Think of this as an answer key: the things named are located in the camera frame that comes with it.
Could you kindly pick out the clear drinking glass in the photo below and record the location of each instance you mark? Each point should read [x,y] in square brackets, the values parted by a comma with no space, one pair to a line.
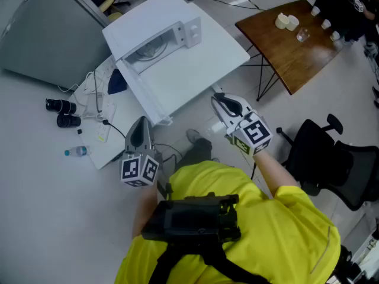
[303,35]

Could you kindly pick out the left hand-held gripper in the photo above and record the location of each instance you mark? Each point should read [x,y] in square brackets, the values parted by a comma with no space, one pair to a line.
[139,170]

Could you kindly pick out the white power strip yellow label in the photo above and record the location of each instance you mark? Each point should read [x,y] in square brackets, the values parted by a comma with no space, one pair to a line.
[102,132]

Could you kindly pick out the brown wooden table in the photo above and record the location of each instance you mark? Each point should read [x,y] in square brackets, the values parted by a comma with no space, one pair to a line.
[290,55]

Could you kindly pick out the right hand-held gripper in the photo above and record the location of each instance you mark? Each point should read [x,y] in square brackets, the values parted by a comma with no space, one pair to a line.
[254,135]

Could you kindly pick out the person's left forearm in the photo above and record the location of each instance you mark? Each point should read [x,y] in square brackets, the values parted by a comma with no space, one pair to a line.
[145,209]

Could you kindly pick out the black chest-mounted device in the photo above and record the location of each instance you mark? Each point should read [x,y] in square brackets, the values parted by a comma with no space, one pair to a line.
[189,217]

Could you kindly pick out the white power adapter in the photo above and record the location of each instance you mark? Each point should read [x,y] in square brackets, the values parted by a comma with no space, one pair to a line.
[100,106]

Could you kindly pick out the black cylinder with silver band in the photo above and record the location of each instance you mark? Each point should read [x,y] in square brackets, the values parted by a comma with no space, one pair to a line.
[60,106]

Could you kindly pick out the clear water bottle blue cap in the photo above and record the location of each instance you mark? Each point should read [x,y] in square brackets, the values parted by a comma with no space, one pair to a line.
[77,151]

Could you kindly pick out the clear glass cup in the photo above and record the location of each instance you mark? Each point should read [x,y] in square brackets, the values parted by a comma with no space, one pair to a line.
[147,51]

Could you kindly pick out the white table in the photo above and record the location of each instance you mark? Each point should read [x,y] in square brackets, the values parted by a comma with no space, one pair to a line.
[192,78]

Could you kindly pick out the dark blue cloth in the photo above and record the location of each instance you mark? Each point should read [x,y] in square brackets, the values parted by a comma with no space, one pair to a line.
[117,83]

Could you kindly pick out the person's yellow shirt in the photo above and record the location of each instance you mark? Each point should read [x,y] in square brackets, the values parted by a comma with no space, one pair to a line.
[266,232]

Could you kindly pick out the black mesh office chair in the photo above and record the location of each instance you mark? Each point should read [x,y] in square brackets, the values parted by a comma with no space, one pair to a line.
[322,158]

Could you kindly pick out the white top-loading washing machine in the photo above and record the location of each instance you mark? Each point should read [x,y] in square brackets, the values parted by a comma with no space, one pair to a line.
[139,19]

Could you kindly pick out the person's right forearm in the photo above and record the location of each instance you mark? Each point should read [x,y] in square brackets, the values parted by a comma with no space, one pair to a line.
[274,173]

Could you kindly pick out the person's dark trouser legs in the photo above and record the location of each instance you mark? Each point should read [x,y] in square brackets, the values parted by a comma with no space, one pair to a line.
[197,152]

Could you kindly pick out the grey metal cabinet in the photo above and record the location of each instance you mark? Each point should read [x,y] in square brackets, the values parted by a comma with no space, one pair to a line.
[50,31]

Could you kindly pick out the white low platform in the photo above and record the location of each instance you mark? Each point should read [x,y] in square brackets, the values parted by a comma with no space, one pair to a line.
[118,111]

